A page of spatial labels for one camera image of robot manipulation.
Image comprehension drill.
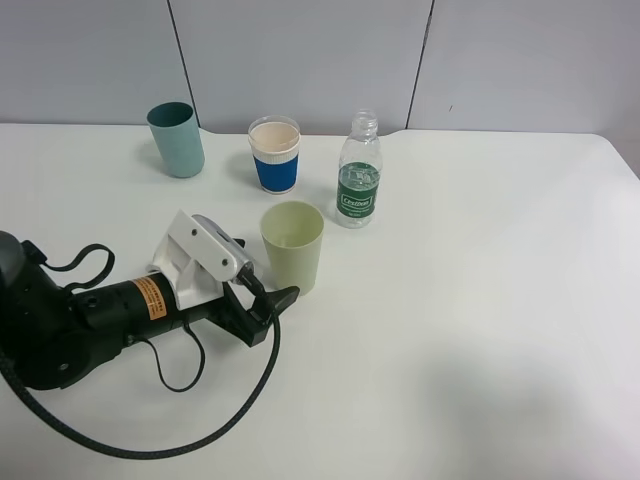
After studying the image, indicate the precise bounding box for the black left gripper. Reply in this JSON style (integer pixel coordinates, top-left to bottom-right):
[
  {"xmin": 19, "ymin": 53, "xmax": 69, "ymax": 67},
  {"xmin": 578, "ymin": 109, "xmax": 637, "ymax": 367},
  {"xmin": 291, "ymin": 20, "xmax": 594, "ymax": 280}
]
[{"xmin": 74, "ymin": 273, "xmax": 300, "ymax": 346}]

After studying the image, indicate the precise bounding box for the light green plastic cup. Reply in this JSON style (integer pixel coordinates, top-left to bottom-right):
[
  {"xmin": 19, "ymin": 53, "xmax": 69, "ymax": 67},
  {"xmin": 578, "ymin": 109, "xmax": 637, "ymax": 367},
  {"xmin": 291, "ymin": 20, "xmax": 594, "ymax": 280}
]
[{"xmin": 260, "ymin": 201, "xmax": 325, "ymax": 296}]

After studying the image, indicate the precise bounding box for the clear bottle green label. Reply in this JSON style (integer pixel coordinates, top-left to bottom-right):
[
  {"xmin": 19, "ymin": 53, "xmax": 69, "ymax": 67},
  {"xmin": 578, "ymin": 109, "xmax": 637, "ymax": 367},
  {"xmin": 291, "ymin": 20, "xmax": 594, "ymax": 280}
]
[{"xmin": 336, "ymin": 109, "xmax": 383, "ymax": 229}]

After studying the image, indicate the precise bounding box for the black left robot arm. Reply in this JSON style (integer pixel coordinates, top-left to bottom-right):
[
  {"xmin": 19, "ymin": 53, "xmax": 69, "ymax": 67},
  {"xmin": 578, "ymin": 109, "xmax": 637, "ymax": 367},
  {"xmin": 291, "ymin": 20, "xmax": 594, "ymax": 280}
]
[{"xmin": 1, "ymin": 232, "xmax": 300, "ymax": 390}]

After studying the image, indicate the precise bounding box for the blue sleeved paper cup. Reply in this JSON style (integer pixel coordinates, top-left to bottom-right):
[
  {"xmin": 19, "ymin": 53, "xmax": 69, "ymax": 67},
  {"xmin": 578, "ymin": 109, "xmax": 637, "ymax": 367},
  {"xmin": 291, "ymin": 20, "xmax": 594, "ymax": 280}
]
[{"xmin": 248, "ymin": 115, "xmax": 301, "ymax": 194}]

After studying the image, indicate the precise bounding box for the teal plastic cup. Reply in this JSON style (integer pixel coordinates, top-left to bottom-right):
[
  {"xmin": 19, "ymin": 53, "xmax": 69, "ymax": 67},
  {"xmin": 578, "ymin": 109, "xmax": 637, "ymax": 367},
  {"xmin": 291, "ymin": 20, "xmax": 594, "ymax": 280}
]
[{"xmin": 146, "ymin": 102, "xmax": 205, "ymax": 178}]

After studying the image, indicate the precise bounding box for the black braided left cable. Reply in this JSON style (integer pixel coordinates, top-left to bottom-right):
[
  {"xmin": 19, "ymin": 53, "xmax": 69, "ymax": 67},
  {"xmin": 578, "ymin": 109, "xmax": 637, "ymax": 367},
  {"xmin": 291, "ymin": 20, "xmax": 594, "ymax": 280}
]
[{"xmin": 0, "ymin": 279, "xmax": 281, "ymax": 460}]

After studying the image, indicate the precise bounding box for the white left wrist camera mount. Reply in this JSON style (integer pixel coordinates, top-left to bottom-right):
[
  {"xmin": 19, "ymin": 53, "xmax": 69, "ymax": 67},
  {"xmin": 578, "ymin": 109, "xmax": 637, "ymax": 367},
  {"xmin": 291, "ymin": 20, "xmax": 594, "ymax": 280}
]
[{"xmin": 147, "ymin": 210, "xmax": 256, "ymax": 311}]

